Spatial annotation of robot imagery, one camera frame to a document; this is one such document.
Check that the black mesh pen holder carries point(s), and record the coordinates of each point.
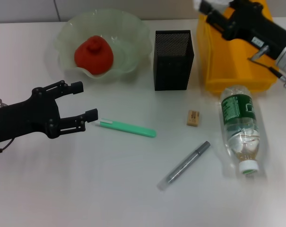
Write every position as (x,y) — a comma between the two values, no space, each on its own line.
(171,71)

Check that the white paper ball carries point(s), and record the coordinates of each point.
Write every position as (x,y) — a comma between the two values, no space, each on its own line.
(196,3)

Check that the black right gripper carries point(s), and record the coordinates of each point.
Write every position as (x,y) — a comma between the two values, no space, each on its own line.
(251,26)

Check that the clear green-label plastic bottle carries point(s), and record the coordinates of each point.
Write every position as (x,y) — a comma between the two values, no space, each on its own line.
(239,123)

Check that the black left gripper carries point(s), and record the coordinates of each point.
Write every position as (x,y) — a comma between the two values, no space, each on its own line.
(27,118)

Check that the red-orange orange fruit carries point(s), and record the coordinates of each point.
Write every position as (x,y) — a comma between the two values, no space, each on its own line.
(93,56)

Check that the tan eraser block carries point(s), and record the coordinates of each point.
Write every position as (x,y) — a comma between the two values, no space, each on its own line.
(193,117)

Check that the yellow plastic storage bin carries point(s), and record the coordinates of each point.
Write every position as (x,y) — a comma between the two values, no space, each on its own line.
(227,61)

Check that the pale green glass fruit bowl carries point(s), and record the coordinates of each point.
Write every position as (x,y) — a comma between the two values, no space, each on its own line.
(128,35)

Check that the grey marker pen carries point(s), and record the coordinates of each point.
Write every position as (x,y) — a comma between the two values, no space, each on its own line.
(185,165)

